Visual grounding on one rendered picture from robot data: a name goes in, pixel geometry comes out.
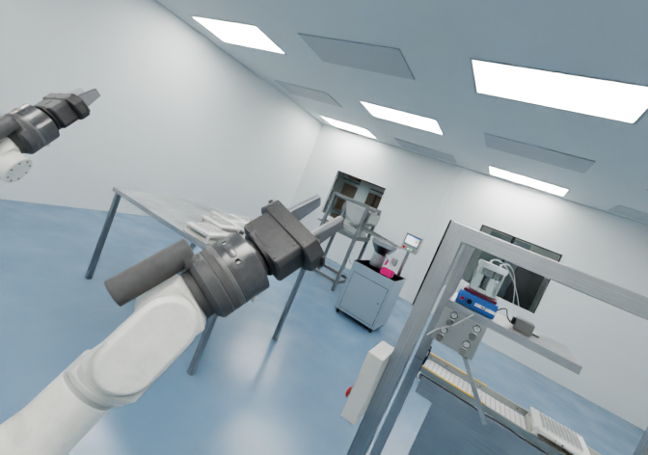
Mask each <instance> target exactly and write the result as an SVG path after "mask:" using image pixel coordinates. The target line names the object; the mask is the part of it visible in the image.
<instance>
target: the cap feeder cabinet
mask: <svg viewBox="0 0 648 455"><path fill-rule="evenodd" d="M369 261H370V260H368V259H365V260H354V262H353V265H352V267H351V269H350V272H349V274H348V276H347V279H346V281H345V283H344V286H343V288H342V289H341V292H340V294H339V296H338V299H337V302H336V305H335V307H336V308H337V310H336V312H339V310H342V311H343V312H345V313H347V314H348V315H350V316H351V317H353V318H355V319H356V320H358V321H359V322H361V323H363V324H364V325H366V326H367V327H369V330H368V332H369V333H371V332H372V330H373V331H374V330H376V329H377V328H379V327H382V326H383V325H385V324H386V323H387V322H388V319H389V317H390V315H391V313H392V309H393V307H394V305H395V303H396V300H397V298H398V296H399V294H400V291H401V289H402V287H403V285H404V282H405V281H406V279H404V278H402V277H398V276H397V275H396V273H394V275H393V277H392V278H388V277H386V276H384V275H382V274H380V271H381V269H378V268H375V267H373V266H371V265H370V264H369Z"/></svg>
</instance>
